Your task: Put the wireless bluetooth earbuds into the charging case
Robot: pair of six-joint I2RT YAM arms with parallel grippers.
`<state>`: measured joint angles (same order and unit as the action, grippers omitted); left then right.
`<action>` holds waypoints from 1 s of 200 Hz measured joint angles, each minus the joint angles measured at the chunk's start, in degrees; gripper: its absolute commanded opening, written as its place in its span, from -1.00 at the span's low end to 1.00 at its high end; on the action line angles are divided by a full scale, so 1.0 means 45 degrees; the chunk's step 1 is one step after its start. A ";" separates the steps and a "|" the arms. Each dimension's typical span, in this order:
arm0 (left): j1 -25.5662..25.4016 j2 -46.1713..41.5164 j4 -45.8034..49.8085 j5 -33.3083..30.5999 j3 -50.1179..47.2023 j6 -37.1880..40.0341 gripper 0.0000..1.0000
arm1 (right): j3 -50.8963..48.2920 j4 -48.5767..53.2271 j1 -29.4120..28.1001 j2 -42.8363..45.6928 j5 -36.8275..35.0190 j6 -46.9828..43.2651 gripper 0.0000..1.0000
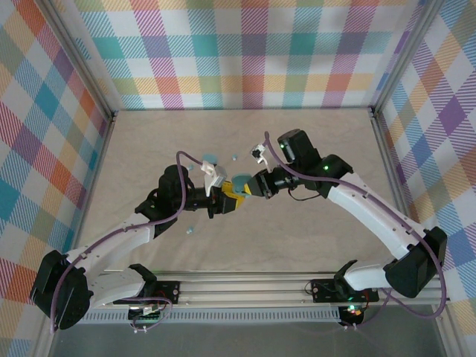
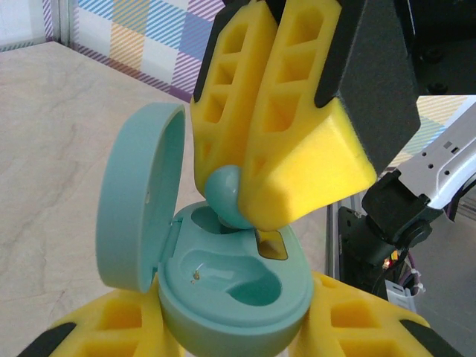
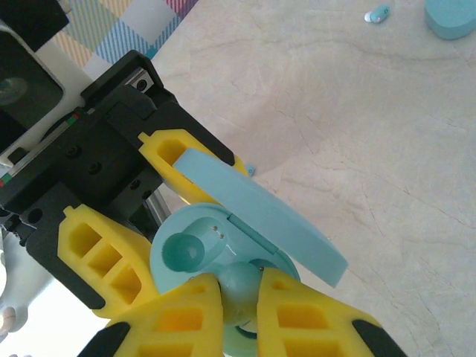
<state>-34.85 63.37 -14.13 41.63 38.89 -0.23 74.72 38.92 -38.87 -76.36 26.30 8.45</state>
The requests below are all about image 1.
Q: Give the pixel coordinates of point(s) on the aluminium frame leg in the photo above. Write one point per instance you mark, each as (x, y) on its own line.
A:
(446, 334)
(42, 346)

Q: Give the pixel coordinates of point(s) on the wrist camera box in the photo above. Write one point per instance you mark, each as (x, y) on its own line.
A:
(213, 175)
(259, 152)

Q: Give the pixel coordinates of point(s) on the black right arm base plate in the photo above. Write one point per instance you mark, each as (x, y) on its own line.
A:
(323, 292)

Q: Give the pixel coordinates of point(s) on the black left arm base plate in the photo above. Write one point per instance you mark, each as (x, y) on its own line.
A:
(169, 288)

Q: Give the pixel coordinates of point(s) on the teal earbud charging case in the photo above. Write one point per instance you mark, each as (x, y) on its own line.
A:
(240, 181)
(210, 157)

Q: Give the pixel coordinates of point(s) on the left robot arm, white and black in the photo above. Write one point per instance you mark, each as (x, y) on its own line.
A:
(111, 241)

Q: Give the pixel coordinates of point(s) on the aluminium frame post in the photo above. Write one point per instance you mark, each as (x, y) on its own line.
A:
(405, 52)
(80, 59)

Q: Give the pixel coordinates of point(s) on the aluminium side rail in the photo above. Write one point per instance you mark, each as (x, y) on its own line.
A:
(98, 175)
(390, 178)

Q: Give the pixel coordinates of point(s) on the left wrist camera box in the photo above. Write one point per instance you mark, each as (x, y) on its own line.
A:
(213, 175)

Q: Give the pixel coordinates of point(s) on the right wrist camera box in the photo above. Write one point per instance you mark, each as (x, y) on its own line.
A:
(259, 152)

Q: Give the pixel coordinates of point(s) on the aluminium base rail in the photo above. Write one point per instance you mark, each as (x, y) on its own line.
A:
(241, 290)

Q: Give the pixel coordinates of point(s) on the right robot arm, white and black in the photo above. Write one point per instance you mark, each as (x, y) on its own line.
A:
(372, 215)

